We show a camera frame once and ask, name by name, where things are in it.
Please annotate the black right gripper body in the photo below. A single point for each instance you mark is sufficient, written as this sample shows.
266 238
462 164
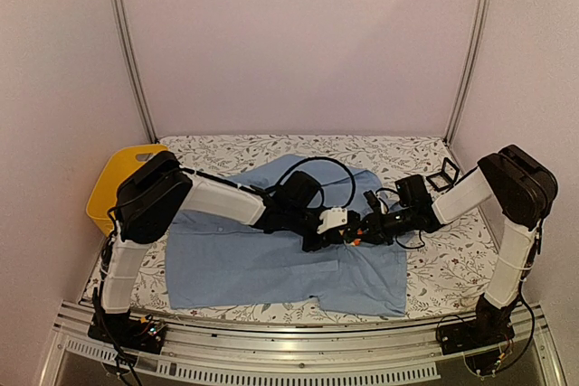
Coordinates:
384 230

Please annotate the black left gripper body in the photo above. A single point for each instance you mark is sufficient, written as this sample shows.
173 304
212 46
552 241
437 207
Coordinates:
310 246

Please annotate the yellow orange plush flower brooch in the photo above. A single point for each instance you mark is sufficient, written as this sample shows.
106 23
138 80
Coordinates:
352 237

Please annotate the light blue shirt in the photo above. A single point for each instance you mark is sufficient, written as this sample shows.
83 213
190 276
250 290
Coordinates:
214 261

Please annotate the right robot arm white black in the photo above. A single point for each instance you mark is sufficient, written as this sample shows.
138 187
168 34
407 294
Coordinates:
525 191

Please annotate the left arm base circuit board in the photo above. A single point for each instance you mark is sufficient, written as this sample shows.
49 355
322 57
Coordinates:
126 333

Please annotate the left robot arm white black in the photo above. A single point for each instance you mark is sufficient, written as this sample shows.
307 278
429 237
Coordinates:
147 203

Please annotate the black display box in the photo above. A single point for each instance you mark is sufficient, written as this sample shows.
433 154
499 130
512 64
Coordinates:
446 178

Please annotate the floral white tablecloth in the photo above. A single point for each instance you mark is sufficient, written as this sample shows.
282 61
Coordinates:
447 270

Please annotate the yellow plastic basket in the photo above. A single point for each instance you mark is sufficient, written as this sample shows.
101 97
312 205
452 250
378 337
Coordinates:
119 167

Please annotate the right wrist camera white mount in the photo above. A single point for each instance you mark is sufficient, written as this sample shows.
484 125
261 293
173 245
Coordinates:
375 203

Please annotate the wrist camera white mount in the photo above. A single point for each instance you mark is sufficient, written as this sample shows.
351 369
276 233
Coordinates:
375 203
332 218

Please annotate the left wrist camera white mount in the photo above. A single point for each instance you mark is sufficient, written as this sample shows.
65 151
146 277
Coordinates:
332 218

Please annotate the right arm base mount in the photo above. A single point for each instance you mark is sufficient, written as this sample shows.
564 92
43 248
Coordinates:
461 336

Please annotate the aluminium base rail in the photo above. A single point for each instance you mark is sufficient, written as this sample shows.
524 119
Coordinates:
217 352

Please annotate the right aluminium frame post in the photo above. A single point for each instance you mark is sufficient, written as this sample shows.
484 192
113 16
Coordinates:
467 73

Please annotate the aluminium frame post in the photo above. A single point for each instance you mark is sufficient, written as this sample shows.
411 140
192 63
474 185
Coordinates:
467 73
131 63

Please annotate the left aluminium frame post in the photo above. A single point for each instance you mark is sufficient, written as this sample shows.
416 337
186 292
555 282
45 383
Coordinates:
131 63

